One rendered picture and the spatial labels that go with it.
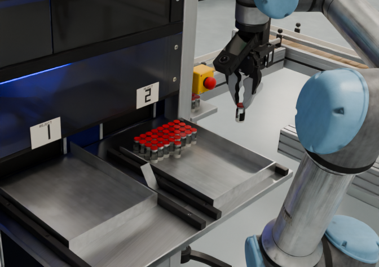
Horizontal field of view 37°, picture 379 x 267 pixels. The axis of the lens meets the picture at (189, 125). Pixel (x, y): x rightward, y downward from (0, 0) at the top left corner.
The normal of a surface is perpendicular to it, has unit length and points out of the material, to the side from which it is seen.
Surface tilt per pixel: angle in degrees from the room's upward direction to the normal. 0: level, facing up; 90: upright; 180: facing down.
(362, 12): 26
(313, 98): 83
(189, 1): 90
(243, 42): 33
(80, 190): 0
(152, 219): 0
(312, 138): 82
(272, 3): 94
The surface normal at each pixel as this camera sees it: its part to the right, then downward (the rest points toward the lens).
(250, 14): -0.25, 0.51
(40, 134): 0.73, 0.35
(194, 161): 0.06, -0.89
